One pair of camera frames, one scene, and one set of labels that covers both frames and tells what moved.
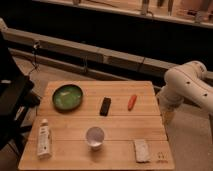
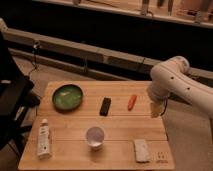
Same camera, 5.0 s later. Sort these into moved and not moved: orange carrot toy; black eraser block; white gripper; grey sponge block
Moved: white gripper
Not moved: black eraser block; orange carrot toy; grey sponge block
